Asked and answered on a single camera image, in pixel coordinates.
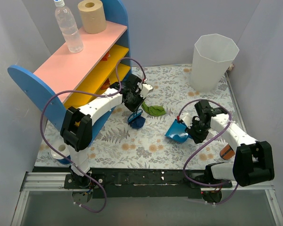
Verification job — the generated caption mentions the blue hand brush black bristles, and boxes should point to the blue hand brush black bristles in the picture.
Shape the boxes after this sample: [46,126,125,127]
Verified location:
[127,109,143,124]

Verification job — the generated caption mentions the blue plastic dustpan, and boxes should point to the blue plastic dustpan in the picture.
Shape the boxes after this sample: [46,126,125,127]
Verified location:
[165,119,192,143]

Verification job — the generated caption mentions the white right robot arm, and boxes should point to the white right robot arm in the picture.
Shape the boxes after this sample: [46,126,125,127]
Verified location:
[185,100,275,187]

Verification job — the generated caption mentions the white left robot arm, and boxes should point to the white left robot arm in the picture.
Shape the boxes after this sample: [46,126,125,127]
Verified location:
[60,74,153,188]

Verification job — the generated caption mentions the dark blue paper scrap lower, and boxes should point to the dark blue paper scrap lower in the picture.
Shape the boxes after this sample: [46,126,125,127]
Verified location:
[129,116,146,129]

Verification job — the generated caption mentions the green paper scrap right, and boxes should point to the green paper scrap right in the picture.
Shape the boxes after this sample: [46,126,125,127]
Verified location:
[141,102,166,117]

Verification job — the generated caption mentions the orange battery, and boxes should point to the orange battery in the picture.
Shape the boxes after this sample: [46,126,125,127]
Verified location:
[220,145,235,160]

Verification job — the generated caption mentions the floral patterned table mat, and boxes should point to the floral patterned table mat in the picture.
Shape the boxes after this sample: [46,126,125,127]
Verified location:
[35,65,252,170]

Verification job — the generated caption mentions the blue wooden shelf unit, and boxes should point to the blue wooden shelf unit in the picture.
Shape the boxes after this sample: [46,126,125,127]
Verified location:
[7,0,132,139]

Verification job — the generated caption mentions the red scrap on shelf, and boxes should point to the red scrap on shelf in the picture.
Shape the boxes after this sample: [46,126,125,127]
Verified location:
[101,51,110,61]

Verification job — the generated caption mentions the white octagonal waste bin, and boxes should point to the white octagonal waste bin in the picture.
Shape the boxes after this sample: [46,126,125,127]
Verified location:
[190,33,239,92]

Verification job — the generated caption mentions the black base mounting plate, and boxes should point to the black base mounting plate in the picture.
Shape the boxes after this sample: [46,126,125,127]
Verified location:
[63,168,233,200]

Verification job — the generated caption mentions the brown paper roll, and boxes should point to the brown paper roll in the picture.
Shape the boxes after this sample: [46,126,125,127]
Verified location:
[78,0,107,34]

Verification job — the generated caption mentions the clear plastic water bottle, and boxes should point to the clear plastic water bottle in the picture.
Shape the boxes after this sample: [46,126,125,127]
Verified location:
[54,0,83,53]

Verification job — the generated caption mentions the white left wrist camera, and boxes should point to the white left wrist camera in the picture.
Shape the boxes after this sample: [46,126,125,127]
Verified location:
[140,83,153,98]

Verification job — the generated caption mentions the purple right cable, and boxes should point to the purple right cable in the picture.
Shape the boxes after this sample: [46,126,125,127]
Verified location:
[178,99,240,205]

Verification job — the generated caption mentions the purple cable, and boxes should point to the purple cable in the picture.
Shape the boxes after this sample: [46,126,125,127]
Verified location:
[178,99,240,205]
[40,57,148,214]

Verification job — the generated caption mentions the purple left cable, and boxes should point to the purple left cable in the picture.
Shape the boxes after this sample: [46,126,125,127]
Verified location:
[40,57,148,214]

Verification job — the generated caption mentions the aluminium rail frame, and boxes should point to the aluminium rail frame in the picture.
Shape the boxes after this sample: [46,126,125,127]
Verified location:
[12,169,283,226]

